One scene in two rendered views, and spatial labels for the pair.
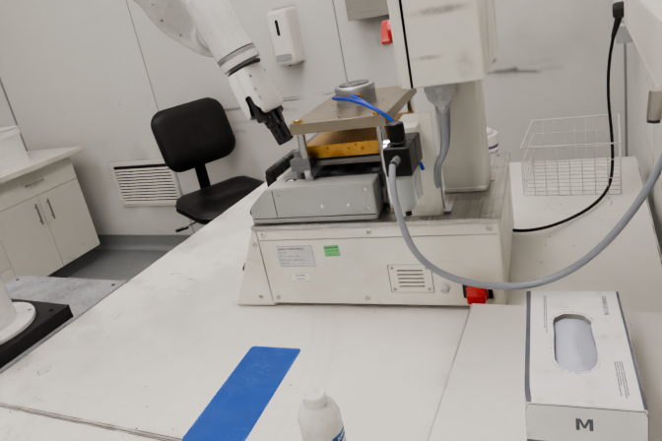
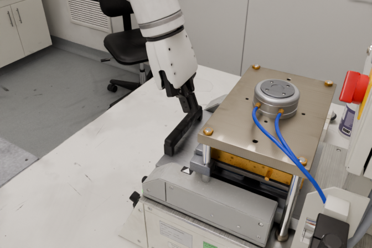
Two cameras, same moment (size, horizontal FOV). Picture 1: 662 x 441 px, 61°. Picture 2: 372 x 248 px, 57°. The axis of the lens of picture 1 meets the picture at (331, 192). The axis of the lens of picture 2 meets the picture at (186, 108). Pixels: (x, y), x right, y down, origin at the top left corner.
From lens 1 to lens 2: 0.58 m
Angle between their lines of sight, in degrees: 17
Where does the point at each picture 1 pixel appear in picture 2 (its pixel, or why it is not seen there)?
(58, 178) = not seen: outside the picture
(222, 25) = not seen: outside the picture
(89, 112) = not seen: outside the picture
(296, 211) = (185, 206)
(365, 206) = (256, 234)
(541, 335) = not seen: outside the picture
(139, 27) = not seen: outside the picture
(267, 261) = (149, 225)
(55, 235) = (21, 35)
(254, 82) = (172, 56)
